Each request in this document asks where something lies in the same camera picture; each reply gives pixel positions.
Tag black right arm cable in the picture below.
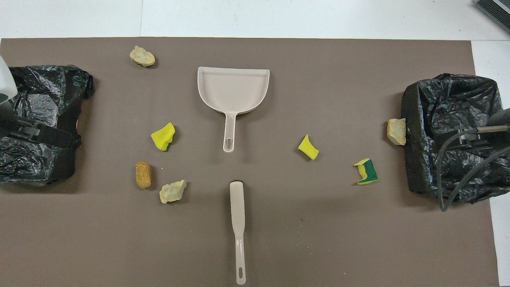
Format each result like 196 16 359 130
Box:
435 126 510 212

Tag dark ribbed device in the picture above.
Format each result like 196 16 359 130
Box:
474 0 510 34

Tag beige hand brush black bristles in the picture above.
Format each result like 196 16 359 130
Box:
229 181 247 285

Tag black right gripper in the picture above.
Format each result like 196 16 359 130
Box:
458 107 510 158

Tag brown bread-like sponge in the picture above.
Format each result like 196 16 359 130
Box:
135 161 152 189

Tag beige plastic dustpan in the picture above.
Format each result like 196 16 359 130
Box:
197 66 271 153

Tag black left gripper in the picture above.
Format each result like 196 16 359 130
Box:
0 102 82 149

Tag yellow green sponge piece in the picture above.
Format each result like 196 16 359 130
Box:
354 158 379 185

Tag black bag lined bin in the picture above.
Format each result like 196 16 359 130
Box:
0 65 95 186
401 73 510 204

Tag brown table mat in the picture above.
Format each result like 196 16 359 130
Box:
0 38 499 287

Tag pale tan sponge chunk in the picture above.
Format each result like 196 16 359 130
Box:
387 118 407 146

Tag pale oval sponge chunk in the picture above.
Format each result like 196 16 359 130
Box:
130 45 155 67

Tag pale angular sponge chunk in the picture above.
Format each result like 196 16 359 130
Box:
159 179 187 204

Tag small yellow sponge piece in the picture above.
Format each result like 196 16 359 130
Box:
298 134 320 161

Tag large yellow sponge piece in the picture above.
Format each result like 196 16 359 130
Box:
151 122 176 152

